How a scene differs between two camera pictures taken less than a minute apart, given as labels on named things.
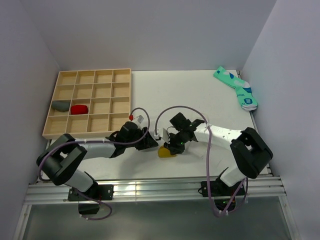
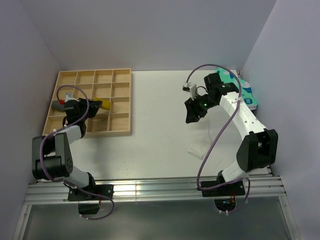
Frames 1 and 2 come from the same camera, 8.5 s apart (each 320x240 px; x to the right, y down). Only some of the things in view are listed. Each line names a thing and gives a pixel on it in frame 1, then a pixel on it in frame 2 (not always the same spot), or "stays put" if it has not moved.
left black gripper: x=148 y=142 → x=94 y=106
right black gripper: x=174 y=149 → x=193 y=110
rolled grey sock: x=61 y=105 stays put
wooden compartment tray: x=106 y=92 stays put
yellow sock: x=163 y=152 → x=106 y=104
